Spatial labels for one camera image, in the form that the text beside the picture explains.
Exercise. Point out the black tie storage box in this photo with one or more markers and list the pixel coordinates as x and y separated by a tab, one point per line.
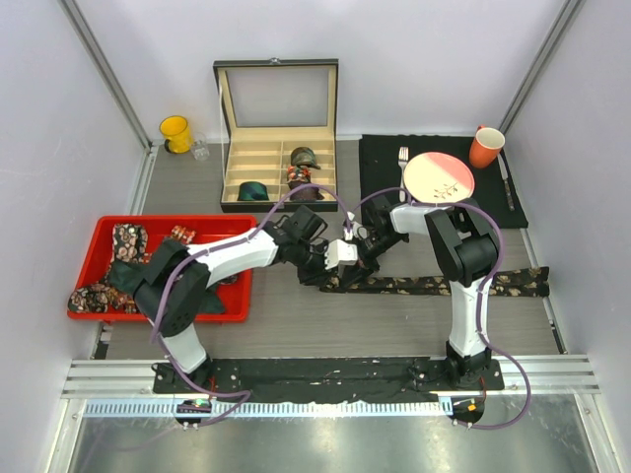
269	108

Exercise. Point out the rolled orange floral tie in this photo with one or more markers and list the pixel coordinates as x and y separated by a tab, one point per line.
299	174

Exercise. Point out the pink cream plate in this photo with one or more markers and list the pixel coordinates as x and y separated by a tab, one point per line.
435	177

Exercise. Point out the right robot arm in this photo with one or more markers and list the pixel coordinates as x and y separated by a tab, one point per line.
468	249

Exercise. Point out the silver fork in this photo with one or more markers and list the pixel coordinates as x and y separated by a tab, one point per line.
402	159

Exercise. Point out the orange mug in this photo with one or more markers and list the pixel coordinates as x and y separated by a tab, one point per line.
487	144

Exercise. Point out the rolled green blue tie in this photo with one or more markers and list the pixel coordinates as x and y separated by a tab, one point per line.
252	191

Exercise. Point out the silver knife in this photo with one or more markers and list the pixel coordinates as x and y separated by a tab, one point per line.
507	187

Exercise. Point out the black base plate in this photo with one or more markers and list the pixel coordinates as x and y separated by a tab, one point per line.
336	380

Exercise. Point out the clear glass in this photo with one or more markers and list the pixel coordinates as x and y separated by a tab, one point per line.
199	148

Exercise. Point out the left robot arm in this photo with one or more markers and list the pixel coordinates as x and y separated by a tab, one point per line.
269	244

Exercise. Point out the black placemat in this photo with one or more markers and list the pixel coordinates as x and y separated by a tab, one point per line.
379	170

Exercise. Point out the black gold leaf tie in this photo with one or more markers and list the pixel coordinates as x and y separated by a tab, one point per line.
528	282

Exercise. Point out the red plastic bin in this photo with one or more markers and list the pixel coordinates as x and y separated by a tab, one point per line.
209	228

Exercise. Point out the rolled dark maroon tie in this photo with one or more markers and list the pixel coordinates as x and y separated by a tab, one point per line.
304	192

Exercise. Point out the aluminium front rail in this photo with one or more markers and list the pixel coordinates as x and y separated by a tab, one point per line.
150	389

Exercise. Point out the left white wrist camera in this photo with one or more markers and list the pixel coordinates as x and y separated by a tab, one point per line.
340	252

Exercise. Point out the orange striped rolled tie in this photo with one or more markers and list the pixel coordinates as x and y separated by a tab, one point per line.
183	235

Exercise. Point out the dark green leaf tie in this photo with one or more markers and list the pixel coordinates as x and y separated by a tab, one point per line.
123	276

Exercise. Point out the yellow mug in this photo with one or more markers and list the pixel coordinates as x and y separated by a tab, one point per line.
177	134

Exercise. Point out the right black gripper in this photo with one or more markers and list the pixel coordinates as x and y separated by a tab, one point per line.
358	273

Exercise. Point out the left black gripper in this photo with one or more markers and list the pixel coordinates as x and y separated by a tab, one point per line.
320	275

